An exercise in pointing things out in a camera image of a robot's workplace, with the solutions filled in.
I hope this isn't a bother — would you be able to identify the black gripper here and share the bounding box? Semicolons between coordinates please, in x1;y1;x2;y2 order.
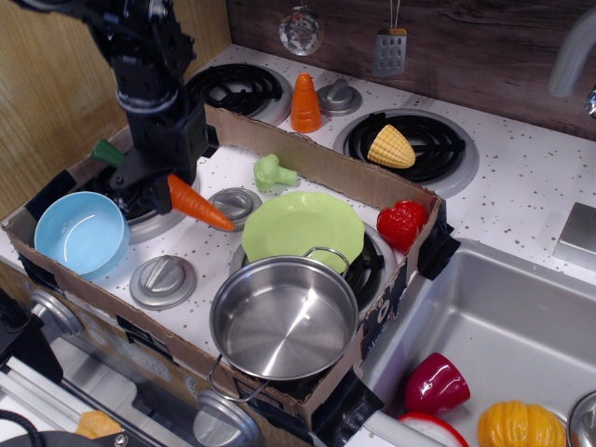
111;100;208;215

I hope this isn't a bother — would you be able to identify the orange toy carrot green stem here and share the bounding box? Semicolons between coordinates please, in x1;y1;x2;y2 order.
90;138;236;233

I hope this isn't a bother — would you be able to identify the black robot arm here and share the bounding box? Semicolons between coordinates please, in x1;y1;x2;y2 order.
19;1;209;214

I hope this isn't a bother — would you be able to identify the light green plastic plate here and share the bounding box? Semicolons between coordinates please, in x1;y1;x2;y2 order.
241;192;365;273

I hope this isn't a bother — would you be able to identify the orange toy cone carrot top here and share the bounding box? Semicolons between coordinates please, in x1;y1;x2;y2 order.
291;73;322;133

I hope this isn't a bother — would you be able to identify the red rimmed white plate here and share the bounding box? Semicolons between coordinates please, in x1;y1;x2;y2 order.
398;412;468;447

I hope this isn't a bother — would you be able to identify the black front left burner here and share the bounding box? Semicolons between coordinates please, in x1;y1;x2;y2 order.
85;155;186;244

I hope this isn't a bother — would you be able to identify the black burner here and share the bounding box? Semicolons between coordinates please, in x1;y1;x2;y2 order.
85;155;186;244
215;237;386;334
333;109;480;198
186;63;292;126

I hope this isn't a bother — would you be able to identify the light blue plastic bowl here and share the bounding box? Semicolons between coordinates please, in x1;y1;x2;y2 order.
34;192;130;279

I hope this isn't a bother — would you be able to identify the silver stove knob front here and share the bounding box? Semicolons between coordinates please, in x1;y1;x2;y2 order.
129;255;197;311

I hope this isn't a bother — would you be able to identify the silver stove knob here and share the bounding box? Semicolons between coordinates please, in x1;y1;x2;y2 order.
129;255;197;311
317;79;362;116
209;187;262;232

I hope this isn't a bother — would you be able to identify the silver stove knob centre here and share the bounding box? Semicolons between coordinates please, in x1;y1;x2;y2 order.
209;187;262;232

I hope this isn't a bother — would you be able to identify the green toy broccoli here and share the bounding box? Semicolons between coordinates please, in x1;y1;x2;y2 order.
253;154;298;192

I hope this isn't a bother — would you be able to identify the brown cardboard fence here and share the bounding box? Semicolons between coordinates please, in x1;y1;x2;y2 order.
3;107;450;446

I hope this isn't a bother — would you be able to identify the black back left burner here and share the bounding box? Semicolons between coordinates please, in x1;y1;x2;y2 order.
186;63;292;126

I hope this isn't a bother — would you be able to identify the silver oven knob left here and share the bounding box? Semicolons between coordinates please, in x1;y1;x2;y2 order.
31;290;84;343

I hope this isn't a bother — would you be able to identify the silver oven knob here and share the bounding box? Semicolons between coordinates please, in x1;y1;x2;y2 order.
31;290;84;343
193;390;262;446

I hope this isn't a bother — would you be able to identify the stainless steel pot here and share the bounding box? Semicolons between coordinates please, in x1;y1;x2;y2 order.
210;248;359;402

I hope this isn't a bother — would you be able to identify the black device lower left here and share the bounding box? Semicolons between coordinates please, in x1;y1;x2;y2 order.
1;290;63;384

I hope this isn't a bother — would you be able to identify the silver stove knob back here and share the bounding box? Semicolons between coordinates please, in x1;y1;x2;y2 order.
317;79;362;116

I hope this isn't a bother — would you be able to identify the hanging silver strainer spoon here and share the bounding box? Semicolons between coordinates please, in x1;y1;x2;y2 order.
278;1;324;57

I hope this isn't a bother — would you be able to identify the orange toy piece bottom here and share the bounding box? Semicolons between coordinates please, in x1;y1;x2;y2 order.
74;410;122;440

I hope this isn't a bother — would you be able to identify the silver oven knob right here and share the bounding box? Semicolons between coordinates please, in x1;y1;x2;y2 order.
193;390;262;446

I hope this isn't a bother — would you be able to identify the black front right burner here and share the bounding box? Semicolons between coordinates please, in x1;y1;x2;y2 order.
215;237;386;334

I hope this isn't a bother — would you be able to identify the yellow toy corn cob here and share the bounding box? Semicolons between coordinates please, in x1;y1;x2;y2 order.
366;125;416;169

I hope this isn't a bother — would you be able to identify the red toy strawberry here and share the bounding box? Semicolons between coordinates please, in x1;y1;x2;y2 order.
376;200;428;254

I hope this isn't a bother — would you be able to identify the hanging silver spatula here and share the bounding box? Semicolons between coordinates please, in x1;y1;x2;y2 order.
372;1;408;78

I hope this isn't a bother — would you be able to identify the black back right burner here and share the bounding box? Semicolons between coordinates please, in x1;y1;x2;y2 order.
333;109;480;198

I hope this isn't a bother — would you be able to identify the dark red toy cup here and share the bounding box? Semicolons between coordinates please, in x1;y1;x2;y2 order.
403;352;471;415

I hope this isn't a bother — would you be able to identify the grey sink basin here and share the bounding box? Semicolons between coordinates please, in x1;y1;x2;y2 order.
362;240;595;445

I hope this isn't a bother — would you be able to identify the yellow toy pumpkin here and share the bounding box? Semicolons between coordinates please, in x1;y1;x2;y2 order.
477;400;567;447

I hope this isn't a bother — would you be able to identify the grey faucet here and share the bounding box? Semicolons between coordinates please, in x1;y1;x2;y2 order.
548;7;595;98

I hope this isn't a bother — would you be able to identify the silver pot lid edge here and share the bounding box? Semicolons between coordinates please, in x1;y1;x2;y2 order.
567;391;596;447

